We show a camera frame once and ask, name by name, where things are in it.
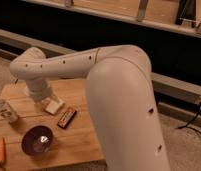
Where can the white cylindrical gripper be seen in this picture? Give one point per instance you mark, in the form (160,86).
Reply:
(39,90)

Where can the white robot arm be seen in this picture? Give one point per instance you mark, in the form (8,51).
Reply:
(120,99)

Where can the white sponge block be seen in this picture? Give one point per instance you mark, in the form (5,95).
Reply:
(52,106)

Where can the orange black snack bar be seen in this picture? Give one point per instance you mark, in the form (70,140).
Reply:
(66,117)

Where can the dark purple bowl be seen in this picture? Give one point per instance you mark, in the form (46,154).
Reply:
(37,140)

